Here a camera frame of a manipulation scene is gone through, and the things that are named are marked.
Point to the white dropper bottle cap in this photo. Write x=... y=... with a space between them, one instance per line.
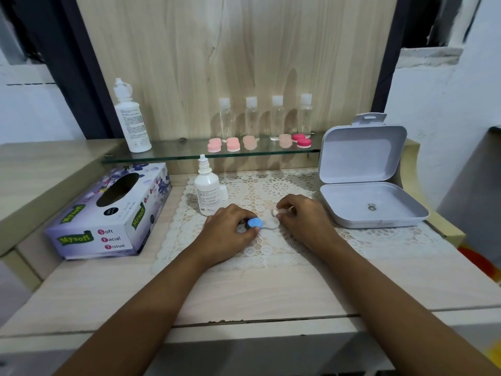
x=224 y=193

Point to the person's right hand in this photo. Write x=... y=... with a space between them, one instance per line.
x=309 y=227

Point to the white contact lens case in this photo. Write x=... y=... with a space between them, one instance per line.
x=270 y=223

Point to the light pink contact lens case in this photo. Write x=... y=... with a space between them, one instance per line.
x=285 y=140
x=249 y=142
x=233 y=144
x=214 y=145

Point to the person's left thumb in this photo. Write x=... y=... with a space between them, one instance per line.
x=250 y=234

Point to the large white solution bottle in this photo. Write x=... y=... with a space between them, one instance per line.
x=131 y=121

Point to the small white dropper bottle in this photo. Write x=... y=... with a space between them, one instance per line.
x=206 y=189

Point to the person's right thumb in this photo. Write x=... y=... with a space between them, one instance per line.
x=282 y=221

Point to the glass shelf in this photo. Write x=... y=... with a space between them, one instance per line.
x=172 y=150

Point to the person's left forearm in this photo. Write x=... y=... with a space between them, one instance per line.
x=133 y=313

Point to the person's right forearm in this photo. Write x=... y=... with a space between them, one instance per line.
x=395 y=309

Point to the person's left hand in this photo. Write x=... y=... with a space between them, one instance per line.
x=219 y=238

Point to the white lens case cap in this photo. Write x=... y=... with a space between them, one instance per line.
x=280 y=211

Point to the grey plastic hinged box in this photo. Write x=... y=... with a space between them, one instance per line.
x=364 y=168

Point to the white lace doily mat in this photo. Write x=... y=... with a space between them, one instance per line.
x=281 y=191

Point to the clear small bottle white cap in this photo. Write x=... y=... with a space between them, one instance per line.
x=226 y=119
x=251 y=117
x=277 y=117
x=305 y=115

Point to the red and yellow object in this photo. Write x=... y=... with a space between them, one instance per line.
x=479 y=262

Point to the light wood back panel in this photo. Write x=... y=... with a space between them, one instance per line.
x=235 y=46

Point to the magenta contact lens case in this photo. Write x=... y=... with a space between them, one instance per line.
x=302 y=140

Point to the purple floral tissue box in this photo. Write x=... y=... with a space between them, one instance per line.
x=111 y=213

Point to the blue lens case cap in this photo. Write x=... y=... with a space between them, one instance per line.
x=255 y=223

